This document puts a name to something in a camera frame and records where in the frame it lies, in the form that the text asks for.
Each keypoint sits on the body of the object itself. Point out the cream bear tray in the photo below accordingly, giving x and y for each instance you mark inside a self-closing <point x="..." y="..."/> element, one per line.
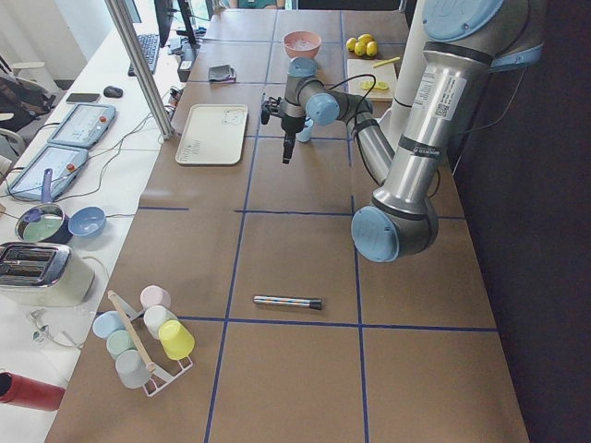
<point x="213" y="135"/>

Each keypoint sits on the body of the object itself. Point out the blue bowl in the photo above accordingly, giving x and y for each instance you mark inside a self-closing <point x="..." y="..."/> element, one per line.
<point x="87" y="222"/>

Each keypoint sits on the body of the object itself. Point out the green cup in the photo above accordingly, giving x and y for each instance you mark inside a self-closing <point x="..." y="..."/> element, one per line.
<point x="118" y="342"/>

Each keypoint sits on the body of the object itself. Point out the light blue plastic cup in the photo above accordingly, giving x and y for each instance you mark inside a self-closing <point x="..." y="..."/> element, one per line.
<point x="305" y="134"/>

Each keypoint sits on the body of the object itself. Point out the cream toaster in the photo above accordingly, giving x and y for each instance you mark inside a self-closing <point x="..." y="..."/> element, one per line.
<point x="48" y="275"/>

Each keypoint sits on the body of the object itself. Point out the steel muddler black tip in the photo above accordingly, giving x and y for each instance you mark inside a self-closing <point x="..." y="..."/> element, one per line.
<point x="310" y="303"/>

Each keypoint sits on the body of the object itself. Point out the grey cup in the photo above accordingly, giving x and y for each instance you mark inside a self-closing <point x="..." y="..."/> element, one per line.
<point x="131" y="369"/>

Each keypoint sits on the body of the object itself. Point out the wooden cutting board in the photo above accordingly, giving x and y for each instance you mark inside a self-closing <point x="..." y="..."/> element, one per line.
<point x="359" y="70"/>

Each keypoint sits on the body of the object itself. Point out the pink bowl of ice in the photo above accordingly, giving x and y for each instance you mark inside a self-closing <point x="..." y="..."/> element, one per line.
<point x="302" y="43"/>

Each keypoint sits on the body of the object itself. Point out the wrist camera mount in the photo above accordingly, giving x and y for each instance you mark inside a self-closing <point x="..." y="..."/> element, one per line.
<point x="270" y="107"/>

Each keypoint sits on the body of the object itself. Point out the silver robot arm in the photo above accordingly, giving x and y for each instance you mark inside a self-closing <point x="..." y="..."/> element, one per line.
<point x="452" y="45"/>

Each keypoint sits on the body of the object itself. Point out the yellow cup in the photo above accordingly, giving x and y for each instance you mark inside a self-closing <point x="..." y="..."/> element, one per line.
<point x="176" y="339"/>

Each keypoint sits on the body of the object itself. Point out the upper teach pendant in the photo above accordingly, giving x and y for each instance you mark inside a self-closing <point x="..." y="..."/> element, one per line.
<point x="84" y="125"/>

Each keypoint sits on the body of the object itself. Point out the yellow plastic knife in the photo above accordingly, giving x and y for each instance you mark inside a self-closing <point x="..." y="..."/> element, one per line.
<point x="386" y="62"/>

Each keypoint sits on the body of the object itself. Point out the white cup rack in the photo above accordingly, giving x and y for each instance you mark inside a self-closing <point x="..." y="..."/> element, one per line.
<point x="164" y="371"/>

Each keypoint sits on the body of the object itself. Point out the grey folded cloth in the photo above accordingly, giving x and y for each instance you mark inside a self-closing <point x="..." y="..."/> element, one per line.
<point x="221" y="74"/>

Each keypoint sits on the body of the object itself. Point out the lower teach pendant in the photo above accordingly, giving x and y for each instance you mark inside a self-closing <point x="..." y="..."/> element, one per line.
<point x="53" y="169"/>

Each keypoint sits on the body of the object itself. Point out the black keyboard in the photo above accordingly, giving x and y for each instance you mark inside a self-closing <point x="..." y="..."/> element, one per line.
<point x="150" y="48"/>

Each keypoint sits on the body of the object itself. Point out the computer mouse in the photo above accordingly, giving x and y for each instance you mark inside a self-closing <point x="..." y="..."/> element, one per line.
<point x="113" y="92"/>

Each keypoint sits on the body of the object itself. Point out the teach pendant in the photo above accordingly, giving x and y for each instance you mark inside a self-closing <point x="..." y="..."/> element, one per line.
<point x="84" y="125"/>
<point x="53" y="169"/>

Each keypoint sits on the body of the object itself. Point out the black smartphone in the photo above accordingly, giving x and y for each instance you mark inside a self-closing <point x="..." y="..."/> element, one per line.
<point x="83" y="97"/>

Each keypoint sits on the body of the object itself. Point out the red bottle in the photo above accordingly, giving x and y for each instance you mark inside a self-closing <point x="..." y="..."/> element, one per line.
<point x="30" y="393"/>

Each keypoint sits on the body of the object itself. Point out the aluminium frame post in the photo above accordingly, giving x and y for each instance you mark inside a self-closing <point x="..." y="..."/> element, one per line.
<point x="126" y="30"/>

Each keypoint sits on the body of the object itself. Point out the yellow lemon slices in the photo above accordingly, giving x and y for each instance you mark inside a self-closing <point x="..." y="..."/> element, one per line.
<point x="371" y="85"/>

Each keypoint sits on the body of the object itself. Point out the blue saucepan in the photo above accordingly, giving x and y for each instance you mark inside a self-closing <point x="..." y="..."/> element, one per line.
<point x="46" y="222"/>

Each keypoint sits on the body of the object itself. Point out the pink cup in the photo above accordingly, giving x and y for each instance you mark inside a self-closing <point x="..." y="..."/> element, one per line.
<point x="154" y="295"/>

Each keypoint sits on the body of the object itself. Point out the light blue rack cup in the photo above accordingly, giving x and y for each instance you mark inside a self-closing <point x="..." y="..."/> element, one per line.
<point x="106" y="324"/>

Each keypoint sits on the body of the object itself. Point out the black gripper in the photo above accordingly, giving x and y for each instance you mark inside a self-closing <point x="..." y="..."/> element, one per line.
<point x="290" y="125"/>

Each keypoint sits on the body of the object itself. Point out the white cup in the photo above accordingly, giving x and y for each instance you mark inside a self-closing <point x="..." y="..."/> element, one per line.
<point x="155" y="316"/>

